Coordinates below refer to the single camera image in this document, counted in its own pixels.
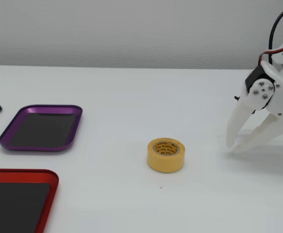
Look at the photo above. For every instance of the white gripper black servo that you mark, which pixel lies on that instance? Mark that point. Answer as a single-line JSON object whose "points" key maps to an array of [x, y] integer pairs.
{"points": [[282, 95]]}

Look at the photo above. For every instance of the yellow masking tape roll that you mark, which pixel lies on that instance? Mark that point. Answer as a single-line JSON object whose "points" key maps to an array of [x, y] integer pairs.
{"points": [[165, 163]]}

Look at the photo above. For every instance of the purple metal tray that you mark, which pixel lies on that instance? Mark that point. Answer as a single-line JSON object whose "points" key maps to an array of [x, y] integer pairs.
{"points": [[42, 128]]}

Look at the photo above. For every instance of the red metal tray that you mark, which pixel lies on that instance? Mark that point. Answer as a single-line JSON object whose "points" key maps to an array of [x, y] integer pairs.
{"points": [[10, 206]]}

